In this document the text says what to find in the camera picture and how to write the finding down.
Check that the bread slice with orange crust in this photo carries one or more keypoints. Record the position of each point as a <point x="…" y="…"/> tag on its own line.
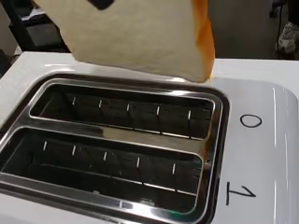
<point x="134" y="34"/>

